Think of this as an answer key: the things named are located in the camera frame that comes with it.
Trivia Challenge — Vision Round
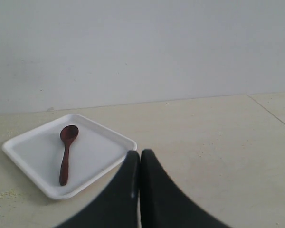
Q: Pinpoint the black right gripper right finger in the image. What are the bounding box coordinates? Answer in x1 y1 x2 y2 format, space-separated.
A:
139 149 229 228

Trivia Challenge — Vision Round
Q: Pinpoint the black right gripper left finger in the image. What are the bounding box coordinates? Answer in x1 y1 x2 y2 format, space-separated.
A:
57 150 140 228

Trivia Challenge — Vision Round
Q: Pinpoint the dark red wooden spoon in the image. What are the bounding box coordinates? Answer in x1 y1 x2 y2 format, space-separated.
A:
59 125 79 186

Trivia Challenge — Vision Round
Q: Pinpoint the white plastic tray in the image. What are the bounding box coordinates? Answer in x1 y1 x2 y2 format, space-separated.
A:
2 114 137 200

